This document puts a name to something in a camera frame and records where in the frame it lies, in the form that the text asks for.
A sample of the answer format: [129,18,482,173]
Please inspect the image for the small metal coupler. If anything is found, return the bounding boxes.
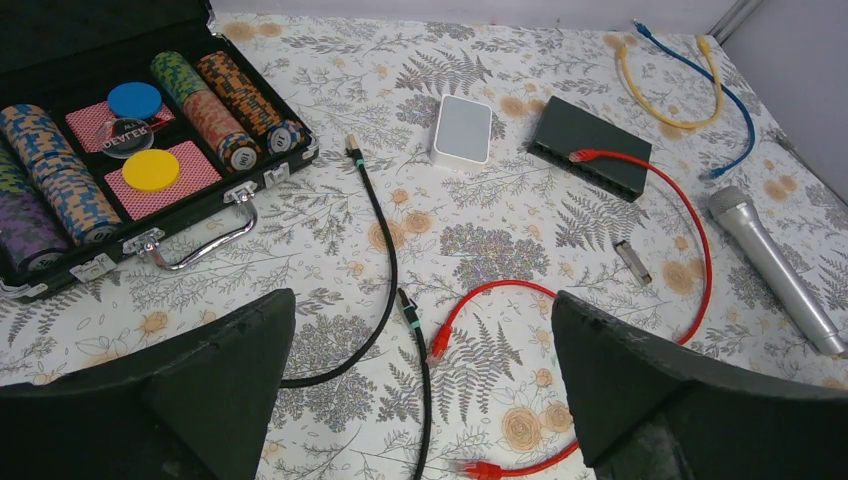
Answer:
[614,241,653,286]

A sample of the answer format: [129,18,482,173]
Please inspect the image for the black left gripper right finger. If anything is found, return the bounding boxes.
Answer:
[551,291,847,479]

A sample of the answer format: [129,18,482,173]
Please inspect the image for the black ethernet cable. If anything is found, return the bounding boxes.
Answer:
[278,133,434,480]

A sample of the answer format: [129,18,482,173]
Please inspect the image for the yellow ethernet cable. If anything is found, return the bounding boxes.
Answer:
[615,35,726,131]

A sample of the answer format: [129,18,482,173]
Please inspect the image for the white router box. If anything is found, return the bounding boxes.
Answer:
[430,94,493,174]

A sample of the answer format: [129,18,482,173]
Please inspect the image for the black poker chip case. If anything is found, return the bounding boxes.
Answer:
[1,1,319,303]

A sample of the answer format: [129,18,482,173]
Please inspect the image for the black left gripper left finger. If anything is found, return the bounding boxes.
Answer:
[1,289,296,479]

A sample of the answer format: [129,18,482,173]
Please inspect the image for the short red ethernet cable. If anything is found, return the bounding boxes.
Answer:
[425,279,582,480]

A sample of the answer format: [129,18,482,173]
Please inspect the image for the silver microphone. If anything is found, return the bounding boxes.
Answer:
[708,186,847,356]

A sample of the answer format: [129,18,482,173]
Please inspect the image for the yellow round chip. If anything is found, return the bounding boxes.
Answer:
[121,149,180,192]

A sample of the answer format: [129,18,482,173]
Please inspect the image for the blue round chip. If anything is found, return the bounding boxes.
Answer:
[107,81,163,120]

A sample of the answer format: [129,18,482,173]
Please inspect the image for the clear dealer button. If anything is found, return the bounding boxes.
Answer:
[95,117,154,159]

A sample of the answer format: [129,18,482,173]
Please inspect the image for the long red ethernet cable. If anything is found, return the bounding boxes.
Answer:
[568,148,713,346]

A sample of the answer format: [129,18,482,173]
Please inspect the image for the blue ethernet cable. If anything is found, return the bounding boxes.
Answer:
[631,18,757,182]

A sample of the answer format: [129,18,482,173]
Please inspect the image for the black network switch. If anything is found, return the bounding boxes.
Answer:
[527,96,652,203]

